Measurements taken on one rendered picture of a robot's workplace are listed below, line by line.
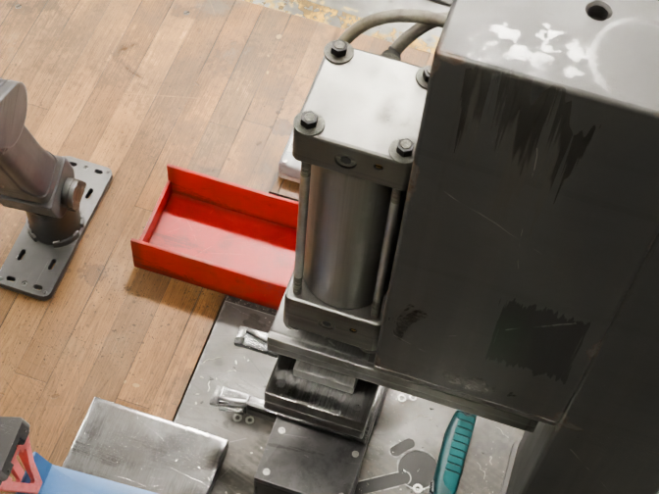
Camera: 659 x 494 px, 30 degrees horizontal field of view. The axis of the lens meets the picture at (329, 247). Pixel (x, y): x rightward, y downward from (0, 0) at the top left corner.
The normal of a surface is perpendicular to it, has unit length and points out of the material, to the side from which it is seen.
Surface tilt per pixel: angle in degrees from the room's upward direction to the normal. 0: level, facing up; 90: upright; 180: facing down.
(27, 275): 0
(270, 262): 0
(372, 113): 0
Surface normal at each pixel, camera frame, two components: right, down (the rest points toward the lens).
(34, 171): 0.96, 0.25
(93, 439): 0.06, -0.53
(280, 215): -0.30, 0.80
